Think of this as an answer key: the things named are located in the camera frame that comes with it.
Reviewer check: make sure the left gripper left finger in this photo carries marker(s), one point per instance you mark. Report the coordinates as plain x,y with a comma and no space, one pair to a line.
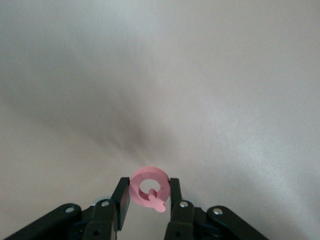
120,200

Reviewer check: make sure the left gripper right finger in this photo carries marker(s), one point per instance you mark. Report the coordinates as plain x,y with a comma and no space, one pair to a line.
182,220

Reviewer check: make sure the red foam letter Q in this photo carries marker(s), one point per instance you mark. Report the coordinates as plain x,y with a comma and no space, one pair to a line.
136,192

